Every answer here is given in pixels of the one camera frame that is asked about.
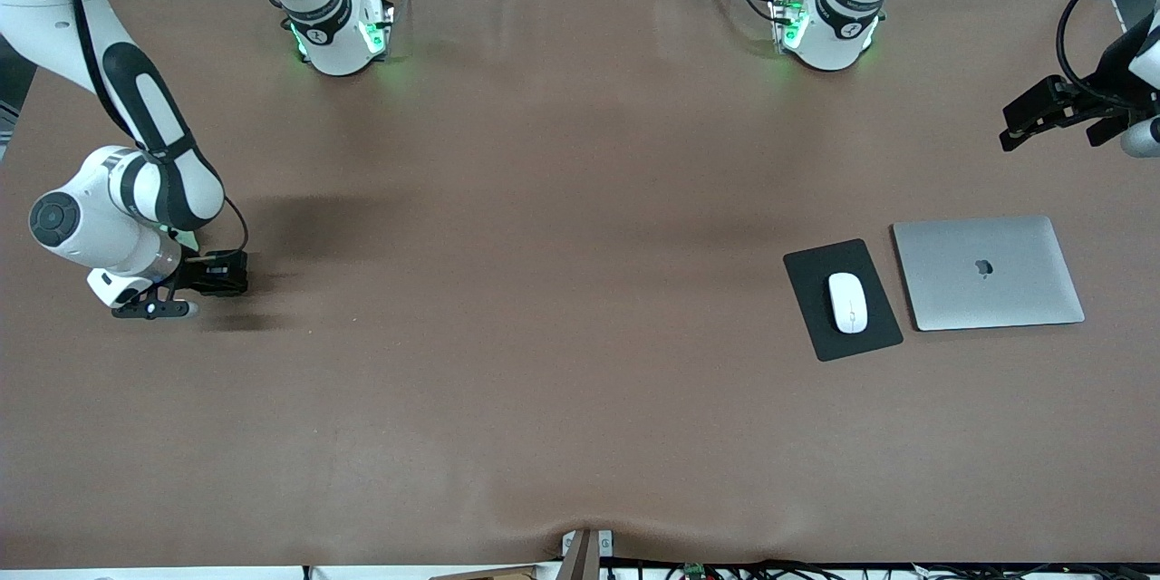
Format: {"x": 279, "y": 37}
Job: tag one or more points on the base connector board green light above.
{"x": 787, "y": 18}
{"x": 376, "y": 25}

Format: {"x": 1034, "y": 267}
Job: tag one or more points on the black mouse pad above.
{"x": 807, "y": 308}

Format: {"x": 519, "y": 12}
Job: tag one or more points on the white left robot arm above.
{"x": 829, "y": 50}

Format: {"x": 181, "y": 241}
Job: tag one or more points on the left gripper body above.
{"x": 1107, "y": 75}

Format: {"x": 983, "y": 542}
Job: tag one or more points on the green dinosaur plush toy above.
{"x": 188, "y": 241}

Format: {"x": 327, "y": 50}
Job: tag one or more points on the white computer mouse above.
{"x": 847, "y": 302}

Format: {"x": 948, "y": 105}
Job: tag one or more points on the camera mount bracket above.
{"x": 586, "y": 555}

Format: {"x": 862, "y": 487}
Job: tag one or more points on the silver laptop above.
{"x": 988, "y": 276}

